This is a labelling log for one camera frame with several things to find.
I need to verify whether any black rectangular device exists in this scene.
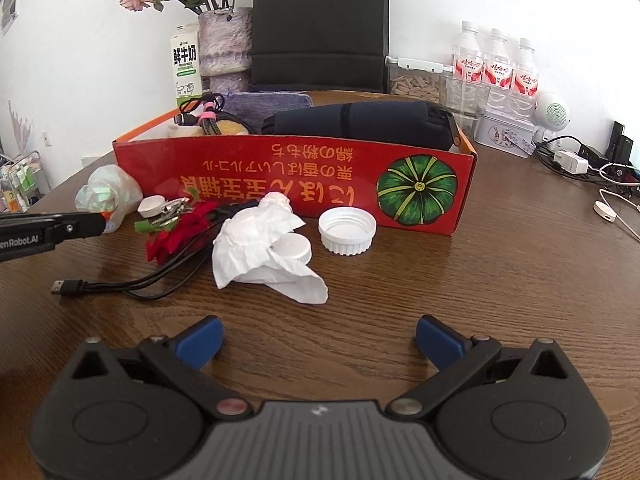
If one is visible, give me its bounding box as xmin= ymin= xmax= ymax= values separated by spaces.
xmin=611 ymin=120 xmax=635 ymax=163

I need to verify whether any white ribbed bottle cap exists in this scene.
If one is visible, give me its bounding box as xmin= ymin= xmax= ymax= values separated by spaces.
xmin=318 ymin=207 xmax=377 ymax=256

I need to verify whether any wire rack with bottles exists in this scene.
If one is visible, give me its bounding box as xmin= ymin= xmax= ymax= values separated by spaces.
xmin=0 ymin=150 xmax=51 ymax=216

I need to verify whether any white round speaker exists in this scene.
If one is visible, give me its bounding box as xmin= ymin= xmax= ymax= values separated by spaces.
xmin=530 ymin=91 xmax=572 ymax=143

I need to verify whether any small smooth white lid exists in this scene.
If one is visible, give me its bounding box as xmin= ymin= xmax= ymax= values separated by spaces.
xmin=270 ymin=234 xmax=313 ymax=265

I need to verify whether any white power adapter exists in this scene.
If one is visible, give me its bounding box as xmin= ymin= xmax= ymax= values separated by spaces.
xmin=554 ymin=149 xmax=590 ymax=176

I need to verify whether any clear water bottle red label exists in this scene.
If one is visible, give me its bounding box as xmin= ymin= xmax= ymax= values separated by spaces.
xmin=510 ymin=37 xmax=541 ymax=111
xmin=481 ymin=27 xmax=513 ymax=93
xmin=452 ymin=21 xmax=485 ymax=86

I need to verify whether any black USB cable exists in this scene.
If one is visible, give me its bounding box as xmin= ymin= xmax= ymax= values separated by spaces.
xmin=51 ymin=200 xmax=261 ymax=305

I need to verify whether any small white rounded device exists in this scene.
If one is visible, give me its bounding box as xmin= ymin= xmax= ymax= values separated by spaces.
xmin=137 ymin=195 xmax=169 ymax=219

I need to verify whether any red cardboard box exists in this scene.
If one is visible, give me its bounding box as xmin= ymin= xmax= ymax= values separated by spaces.
xmin=111 ymin=91 xmax=478 ymax=237

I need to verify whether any navy fabric pouch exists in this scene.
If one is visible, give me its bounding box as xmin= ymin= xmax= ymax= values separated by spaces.
xmin=262 ymin=100 xmax=457 ymax=151

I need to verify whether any iridescent plastic wrap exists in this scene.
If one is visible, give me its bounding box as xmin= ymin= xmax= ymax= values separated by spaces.
xmin=75 ymin=164 xmax=143 ymax=233

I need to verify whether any purple textured vase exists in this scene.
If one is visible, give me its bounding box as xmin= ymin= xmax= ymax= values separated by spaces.
xmin=197 ymin=7 xmax=253 ymax=95

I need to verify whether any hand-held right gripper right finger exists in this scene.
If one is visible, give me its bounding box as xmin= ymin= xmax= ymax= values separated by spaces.
xmin=385 ymin=314 xmax=571 ymax=418

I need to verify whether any clear drinking glass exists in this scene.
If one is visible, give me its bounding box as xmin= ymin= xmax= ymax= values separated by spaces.
xmin=440 ymin=76 xmax=492 ymax=133

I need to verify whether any purple knitted cloth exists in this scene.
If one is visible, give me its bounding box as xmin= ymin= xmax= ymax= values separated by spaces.
xmin=220 ymin=91 xmax=313 ymax=135

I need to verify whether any white green milk carton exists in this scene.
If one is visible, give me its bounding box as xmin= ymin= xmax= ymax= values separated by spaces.
xmin=170 ymin=21 xmax=203 ymax=110

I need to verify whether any white tissue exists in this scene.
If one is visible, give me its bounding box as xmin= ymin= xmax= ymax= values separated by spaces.
xmin=211 ymin=192 xmax=329 ymax=306

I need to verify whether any wall picture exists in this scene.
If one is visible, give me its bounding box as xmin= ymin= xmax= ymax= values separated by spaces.
xmin=0 ymin=0 xmax=21 ymax=36

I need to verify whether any clear container of seeds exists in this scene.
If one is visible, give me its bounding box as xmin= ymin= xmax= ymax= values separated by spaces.
xmin=385 ymin=56 xmax=448 ymax=106

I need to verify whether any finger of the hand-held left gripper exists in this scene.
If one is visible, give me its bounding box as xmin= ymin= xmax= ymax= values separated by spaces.
xmin=0 ymin=211 xmax=107 ymax=245

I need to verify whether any white cable with round puck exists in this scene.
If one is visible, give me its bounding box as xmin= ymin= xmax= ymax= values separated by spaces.
xmin=592 ymin=187 xmax=640 ymax=241

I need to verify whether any red fabric flower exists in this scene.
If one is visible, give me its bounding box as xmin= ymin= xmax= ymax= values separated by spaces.
xmin=134 ymin=201 xmax=236 ymax=265

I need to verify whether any black paper bag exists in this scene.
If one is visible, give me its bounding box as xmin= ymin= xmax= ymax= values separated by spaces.
xmin=250 ymin=0 xmax=391 ymax=95

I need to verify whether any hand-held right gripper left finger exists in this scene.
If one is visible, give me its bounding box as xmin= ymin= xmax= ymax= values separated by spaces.
xmin=70 ymin=315 xmax=253 ymax=417

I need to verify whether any white printed tin box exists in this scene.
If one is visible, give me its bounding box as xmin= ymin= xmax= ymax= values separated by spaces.
xmin=474 ymin=107 xmax=540 ymax=159

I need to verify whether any braided cable with pink tie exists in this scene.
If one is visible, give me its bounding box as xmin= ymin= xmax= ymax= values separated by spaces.
xmin=176 ymin=91 xmax=261 ymax=137

